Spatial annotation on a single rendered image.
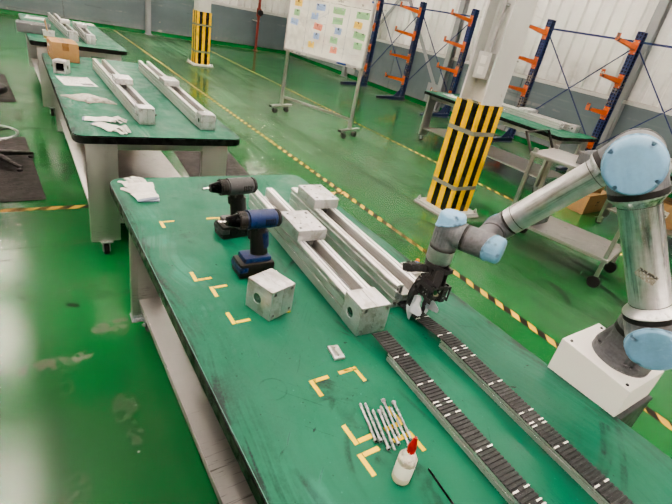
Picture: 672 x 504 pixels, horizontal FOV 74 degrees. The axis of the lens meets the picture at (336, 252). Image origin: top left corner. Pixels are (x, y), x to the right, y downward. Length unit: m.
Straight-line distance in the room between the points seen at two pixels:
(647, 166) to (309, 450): 0.89
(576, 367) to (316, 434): 0.76
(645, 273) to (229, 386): 0.96
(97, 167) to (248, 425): 2.12
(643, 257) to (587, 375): 0.40
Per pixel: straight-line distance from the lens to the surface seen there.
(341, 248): 1.66
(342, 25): 7.00
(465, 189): 4.70
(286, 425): 1.03
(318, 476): 0.97
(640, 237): 1.17
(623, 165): 1.11
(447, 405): 1.14
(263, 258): 1.45
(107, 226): 3.03
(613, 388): 1.41
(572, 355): 1.43
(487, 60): 4.55
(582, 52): 9.75
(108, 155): 2.86
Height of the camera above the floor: 1.56
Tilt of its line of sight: 27 degrees down
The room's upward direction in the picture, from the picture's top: 12 degrees clockwise
